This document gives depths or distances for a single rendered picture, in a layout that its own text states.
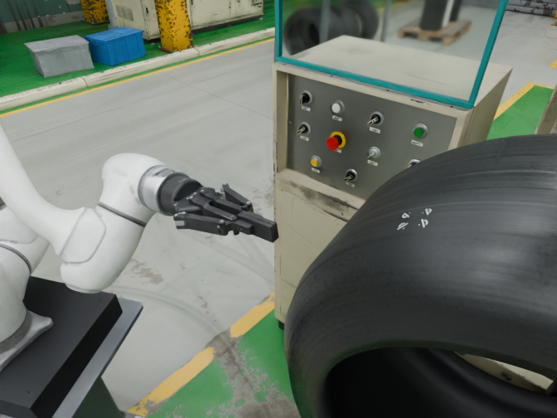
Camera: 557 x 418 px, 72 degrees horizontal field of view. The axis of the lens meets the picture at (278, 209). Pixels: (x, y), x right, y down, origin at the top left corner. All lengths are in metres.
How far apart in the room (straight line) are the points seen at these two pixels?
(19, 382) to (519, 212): 1.07
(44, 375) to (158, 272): 1.26
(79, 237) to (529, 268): 0.69
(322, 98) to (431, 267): 0.88
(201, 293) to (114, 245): 1.39
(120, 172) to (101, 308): 0.52
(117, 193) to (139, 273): 1.56
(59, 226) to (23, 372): 0.47
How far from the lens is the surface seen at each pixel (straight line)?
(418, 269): 0.33
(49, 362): 1.16
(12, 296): 1.14
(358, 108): 1.10
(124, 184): 0.78
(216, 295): 2.11
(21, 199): 0.81
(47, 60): 5.60
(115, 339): 1.25
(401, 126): 1.06
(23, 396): 1.13
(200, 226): 0.64
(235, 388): 1.82
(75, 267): 0.80
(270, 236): 0.58
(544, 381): 0.89
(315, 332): 0.43
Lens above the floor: 1.62
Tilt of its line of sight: 38 degrees down
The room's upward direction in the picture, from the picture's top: straight up
